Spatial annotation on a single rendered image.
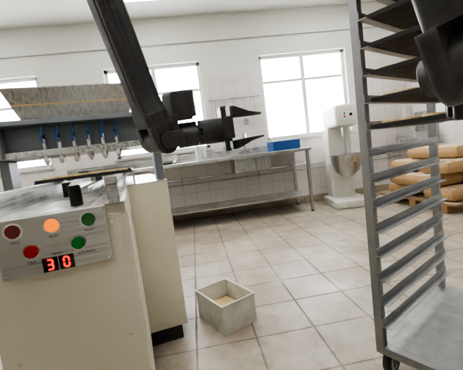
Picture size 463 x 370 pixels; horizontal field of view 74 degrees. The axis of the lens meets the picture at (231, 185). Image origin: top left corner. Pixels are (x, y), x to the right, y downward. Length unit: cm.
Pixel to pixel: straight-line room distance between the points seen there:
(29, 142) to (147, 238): 69
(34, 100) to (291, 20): 434
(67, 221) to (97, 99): 89
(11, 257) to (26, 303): 13
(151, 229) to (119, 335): 72
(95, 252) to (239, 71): 436
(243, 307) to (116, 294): 98
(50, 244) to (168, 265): 87
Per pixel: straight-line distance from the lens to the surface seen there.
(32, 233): 86
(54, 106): 165
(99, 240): 84
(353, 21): 123
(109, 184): 82
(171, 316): 173
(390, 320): 140
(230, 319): 174
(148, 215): 156
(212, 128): 70
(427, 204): 162
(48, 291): 92
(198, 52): 499
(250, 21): 524
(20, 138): 169
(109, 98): 162
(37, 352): 99
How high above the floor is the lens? 93
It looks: 6 degrees down
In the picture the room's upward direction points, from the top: 7 degrees counter-clockwise
